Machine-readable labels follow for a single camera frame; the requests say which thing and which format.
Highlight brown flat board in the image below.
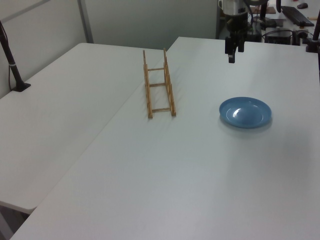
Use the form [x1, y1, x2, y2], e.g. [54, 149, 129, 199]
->
[249, 6, 276, 15]

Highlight black computer keyboard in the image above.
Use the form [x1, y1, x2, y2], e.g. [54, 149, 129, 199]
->
[280, 5, 315, 27]

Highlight black camera stand with base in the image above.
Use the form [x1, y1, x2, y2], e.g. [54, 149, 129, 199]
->
[0, 19, 32, 92]

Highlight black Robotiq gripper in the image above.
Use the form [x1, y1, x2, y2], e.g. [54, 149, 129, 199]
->
[224, 12, 249, 64]

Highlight blue round plate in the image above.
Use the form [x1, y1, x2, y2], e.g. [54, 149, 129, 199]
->
[218, 96, 273, 129]

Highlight wooden plate rack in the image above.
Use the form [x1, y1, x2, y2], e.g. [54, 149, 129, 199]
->
[142, 47, 177, 119]

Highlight grey partition frame post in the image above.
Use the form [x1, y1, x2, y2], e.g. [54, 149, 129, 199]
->
[76, 0, 95, 45]

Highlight black electronics box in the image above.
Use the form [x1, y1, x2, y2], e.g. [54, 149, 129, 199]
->
[264, 29, 294, 45]

